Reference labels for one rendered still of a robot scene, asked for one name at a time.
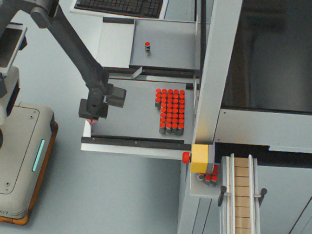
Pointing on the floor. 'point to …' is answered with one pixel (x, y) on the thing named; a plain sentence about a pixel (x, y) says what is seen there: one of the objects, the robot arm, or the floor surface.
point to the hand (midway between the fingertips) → (90, 122)
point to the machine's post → (211, 92)
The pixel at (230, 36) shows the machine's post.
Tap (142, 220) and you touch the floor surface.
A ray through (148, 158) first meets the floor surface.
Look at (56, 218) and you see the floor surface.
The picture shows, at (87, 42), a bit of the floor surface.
